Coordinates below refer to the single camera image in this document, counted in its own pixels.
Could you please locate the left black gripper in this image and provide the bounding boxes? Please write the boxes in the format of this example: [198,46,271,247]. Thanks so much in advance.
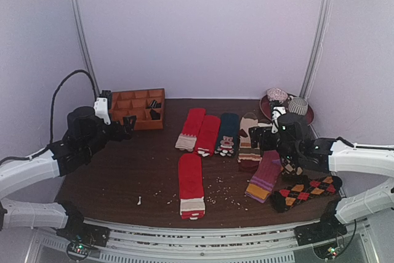
[82,115,135,158]

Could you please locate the red sock white trim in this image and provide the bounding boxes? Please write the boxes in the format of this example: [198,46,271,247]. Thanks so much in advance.
[194,115,221,157]

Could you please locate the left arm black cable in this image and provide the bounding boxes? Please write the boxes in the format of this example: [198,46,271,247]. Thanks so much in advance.
[45,69,97,147]

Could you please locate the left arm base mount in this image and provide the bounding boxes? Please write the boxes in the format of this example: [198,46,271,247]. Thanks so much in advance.
[56,223,110,262]

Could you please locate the orange wooden compartment tray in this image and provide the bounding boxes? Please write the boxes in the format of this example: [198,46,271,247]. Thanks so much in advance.
[109,88,165,131]

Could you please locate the dark red round plate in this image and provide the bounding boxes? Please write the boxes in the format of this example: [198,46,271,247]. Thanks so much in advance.
[259,95,315,126]

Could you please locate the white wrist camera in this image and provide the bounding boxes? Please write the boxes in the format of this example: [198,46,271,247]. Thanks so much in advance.
[270,100,286,134]
[94,90,113,125]

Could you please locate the tan argyle sock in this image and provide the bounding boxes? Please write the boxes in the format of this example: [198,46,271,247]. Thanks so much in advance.
[280,156,304,176]

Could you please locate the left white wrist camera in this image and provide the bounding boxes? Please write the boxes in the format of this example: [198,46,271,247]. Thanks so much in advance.
[94,90,113,125]

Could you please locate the patterned pink bowl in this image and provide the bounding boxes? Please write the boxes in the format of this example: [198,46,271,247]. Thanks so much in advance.
[267,87,288,103]

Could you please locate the black binder clips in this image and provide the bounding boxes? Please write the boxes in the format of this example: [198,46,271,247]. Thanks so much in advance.
[147,99,161,120]

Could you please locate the purple striped sock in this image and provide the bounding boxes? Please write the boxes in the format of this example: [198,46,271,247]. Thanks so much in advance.
[244,150,282,203]

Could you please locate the metal base rail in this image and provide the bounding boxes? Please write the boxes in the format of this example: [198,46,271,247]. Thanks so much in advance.
[24,216,379,263]

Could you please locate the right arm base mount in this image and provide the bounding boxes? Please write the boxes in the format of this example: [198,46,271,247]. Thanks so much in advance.
[294,221,347,260]

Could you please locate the dark teal reindeer sock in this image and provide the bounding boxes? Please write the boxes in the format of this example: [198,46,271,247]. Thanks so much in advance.
[214,113,239,157]

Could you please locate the red sock with white cuff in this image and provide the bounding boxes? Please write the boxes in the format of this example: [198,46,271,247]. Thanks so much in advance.
[178,153,206,221]

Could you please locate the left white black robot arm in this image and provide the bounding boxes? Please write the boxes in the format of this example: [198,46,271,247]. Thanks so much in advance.
[1,107,137,246]

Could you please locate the red sock beige cuff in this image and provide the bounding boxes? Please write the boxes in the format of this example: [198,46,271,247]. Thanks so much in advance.
[175,108,206,152]

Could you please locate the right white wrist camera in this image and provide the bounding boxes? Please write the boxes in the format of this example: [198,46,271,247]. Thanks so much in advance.
[270,100,286,134]

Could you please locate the aluminium frame post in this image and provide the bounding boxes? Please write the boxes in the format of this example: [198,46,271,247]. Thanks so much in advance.
[300,0,332,100]
[70,0,100,93]

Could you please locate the black orange argyle sock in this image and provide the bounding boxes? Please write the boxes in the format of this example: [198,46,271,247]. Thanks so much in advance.
[270,176,343,213]

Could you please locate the beige striped sock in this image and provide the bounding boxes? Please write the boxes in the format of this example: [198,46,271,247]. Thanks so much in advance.
[237,112,261,173]

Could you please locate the striped grey cup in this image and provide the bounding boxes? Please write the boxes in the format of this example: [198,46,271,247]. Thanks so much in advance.
[288,97,308,116]

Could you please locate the right aluminium frame post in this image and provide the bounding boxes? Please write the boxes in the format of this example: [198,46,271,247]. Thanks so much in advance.
[300,0,332,100]

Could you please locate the cream sock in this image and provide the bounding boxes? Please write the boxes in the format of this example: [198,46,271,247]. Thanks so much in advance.
[257,119,273,127]

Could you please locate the left aluminium frame post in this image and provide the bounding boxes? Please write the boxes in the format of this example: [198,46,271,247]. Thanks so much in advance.
[70,0,100,93]

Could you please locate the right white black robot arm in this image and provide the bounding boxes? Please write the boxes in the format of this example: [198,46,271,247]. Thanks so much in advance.
[248,113,393,240]

